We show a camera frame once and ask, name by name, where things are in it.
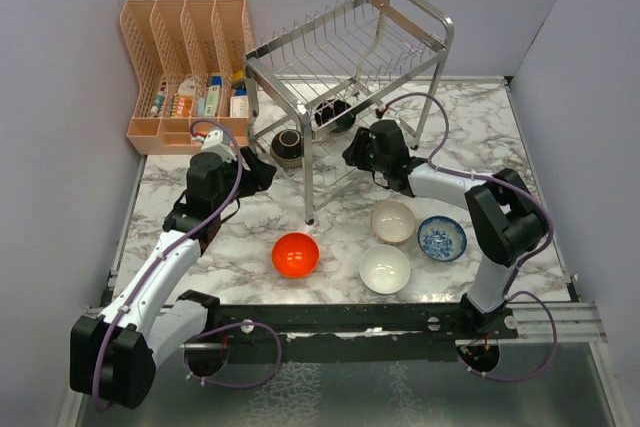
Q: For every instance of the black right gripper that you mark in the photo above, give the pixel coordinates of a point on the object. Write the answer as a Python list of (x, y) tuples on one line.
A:
[(361, 141)]

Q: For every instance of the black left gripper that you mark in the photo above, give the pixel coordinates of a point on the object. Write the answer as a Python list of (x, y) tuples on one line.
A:
[(252, 176)]

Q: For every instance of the dark patterned cream-inside bowl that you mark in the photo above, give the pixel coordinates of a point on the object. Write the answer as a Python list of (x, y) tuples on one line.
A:
[(287, 149)]

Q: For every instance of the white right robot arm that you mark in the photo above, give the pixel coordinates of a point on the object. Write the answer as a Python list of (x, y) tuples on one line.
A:
[(510, 225)]

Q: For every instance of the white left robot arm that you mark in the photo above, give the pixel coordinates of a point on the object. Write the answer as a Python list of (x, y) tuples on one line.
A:
[(155, 277)]

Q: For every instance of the beige speckled bowl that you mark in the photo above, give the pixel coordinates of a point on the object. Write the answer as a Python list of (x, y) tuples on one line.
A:
[(392, 222)]

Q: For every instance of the white blue tube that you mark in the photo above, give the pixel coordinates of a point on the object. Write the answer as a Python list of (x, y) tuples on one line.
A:
[(213, 96)]

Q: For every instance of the cream bottle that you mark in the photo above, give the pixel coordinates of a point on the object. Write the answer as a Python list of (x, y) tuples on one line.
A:
[(239, 104)]

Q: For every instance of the orange white packet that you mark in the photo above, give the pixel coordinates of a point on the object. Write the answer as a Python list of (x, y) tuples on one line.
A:
[(184, 99)]

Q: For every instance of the small green white tube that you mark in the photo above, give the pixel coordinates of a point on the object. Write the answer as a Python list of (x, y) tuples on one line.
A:
[(158, 103)]

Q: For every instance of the blue and white bowl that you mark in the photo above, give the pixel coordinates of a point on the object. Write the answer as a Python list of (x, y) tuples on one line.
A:
[(441, 238)]

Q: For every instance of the red bowl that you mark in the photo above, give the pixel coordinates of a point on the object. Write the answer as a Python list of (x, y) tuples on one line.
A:
[(295, 255)]

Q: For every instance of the peach plastic file organizer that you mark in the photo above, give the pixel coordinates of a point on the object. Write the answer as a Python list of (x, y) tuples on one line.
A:
[(171, 40)]

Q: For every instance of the steel wire dish rack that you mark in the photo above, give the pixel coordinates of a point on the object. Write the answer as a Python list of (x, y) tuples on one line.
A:
[(358, 51)]

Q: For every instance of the black aluminium frame rail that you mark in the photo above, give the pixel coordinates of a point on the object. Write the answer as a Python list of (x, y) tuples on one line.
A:
[(343, 333)]

